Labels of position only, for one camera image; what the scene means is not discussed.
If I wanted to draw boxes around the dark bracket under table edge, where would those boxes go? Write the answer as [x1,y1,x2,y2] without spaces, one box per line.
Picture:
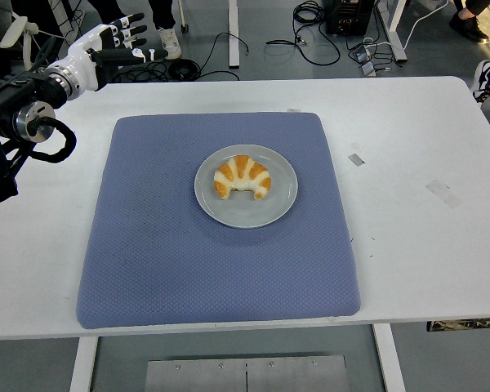
[427,317,490,332]

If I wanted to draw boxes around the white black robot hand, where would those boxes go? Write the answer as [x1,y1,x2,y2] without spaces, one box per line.
[67,11,169,93]

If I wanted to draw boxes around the white desk leg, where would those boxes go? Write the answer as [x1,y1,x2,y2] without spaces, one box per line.
[387,0,409,63]
[227,0,241,68]

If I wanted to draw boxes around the clear tape strip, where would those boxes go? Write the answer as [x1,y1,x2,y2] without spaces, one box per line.
[425,179,463,210]

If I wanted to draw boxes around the thin black cable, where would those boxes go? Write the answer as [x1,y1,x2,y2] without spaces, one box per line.
[198,31,252,81]

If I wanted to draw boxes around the round grey plate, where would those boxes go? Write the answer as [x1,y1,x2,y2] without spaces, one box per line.
[194,144,300,229]

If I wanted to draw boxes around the black equipment box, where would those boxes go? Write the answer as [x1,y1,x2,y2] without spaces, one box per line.
[325,0,376,36]

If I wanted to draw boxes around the long black cable loops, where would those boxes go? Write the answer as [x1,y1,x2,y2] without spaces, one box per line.
[265,0,342,66]

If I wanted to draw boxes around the white cable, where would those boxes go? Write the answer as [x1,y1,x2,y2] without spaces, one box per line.
[403,0,450,50]

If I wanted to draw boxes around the orange white croissant bread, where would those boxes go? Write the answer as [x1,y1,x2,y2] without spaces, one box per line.
[213,154,273,201]

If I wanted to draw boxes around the person's dark shoe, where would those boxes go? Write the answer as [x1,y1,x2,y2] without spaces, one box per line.
[448,0,490,44]

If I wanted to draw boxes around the coiled black cable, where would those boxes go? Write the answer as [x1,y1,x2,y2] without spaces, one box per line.
[167,58,201,82]

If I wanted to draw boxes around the person's black white shoes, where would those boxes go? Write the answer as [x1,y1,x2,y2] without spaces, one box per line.
[472,60,490,136]

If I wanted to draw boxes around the person with white shoes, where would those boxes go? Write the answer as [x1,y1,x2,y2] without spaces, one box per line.
[87,0,183,61]

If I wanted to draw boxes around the blue quilted mat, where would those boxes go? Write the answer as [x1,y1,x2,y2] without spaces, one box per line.
[76,112,361,330]

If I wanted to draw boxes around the white table leg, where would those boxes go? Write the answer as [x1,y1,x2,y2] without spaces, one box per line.
[68,335,100,392]
[371,323,408,392]

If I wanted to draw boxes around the white bent tube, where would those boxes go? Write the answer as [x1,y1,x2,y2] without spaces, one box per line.
[22,18,40,70]

